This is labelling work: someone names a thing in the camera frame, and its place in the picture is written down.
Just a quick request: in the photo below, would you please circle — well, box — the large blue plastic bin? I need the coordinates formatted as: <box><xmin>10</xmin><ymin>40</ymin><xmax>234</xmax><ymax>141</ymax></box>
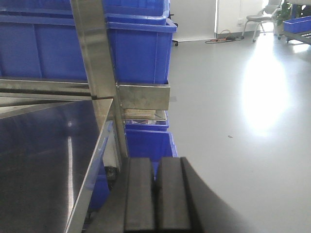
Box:
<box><xmin>0</xmin><ymin>13</ymin><xmax>176</xmax><ymax>83</ymax></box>

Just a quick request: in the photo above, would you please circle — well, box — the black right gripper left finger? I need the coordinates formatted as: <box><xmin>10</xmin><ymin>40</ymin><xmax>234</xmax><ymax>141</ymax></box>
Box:
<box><xmin>86</xmin><ymin>158</ymin><xmax>155</xmax><ymax>233</ymax></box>

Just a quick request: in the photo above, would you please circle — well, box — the stainless steel shelf rack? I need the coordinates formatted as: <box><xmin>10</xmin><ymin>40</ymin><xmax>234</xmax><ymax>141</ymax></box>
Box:
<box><xmin>0</xmin><ymin>0</ymin><xmax>170</xmax><ymax>158</ymax></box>

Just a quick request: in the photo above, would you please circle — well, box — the stainless steel table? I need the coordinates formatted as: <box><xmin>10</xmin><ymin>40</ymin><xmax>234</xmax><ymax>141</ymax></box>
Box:
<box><xmin>0</xmin><ymin>99</ymin><xmax>112</xmax><ymax>233</ymax></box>

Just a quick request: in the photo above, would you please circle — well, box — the shallow blue tray far right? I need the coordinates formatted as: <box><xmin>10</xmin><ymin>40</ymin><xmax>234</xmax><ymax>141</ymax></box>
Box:
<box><xmin>283</xmin><ymin>16</ymin><xmax>311</xmax><ymax>33</ymax></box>

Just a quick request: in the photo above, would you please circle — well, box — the grey office chair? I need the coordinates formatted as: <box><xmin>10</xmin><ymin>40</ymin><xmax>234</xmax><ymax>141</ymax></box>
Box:
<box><xmin>241</xmin><ymin>0</ymin><xmax>282</xmax><ymax>43</ymax></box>

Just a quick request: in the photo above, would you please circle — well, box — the upper stacked blue bin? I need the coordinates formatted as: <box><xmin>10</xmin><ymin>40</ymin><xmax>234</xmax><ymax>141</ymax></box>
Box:
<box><xmin>0</xmin><ymin>0</ymin><xmax>170</xmax><ymax>25</ymax></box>

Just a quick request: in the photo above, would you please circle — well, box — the orange cable on floor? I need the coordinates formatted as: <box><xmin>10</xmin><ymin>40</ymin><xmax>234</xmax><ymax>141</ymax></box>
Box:
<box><xmin>205</xmin><ymin>29</ymin><xmax>245</xmax><ymax>44</ymax></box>

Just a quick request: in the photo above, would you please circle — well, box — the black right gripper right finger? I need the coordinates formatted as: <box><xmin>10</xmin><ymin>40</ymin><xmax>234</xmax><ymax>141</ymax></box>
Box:
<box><xmin>156</xmin><ymin>157</ymin><xmax>251</xmax><ymax>233</ymax></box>

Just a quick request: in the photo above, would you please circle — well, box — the lower blue plastic bin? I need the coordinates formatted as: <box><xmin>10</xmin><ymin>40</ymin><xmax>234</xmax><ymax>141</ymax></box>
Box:
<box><xmin>88</xmin><ymin>120</ymin><xmax>177</xmax><ymax>212</ymax></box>

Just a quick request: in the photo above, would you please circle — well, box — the green potted plant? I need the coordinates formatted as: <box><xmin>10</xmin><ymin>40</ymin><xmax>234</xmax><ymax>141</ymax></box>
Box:
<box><xmin>276</xmin><ymin>0</ymin><xmax>292</xmax><ymax>26</ymax></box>

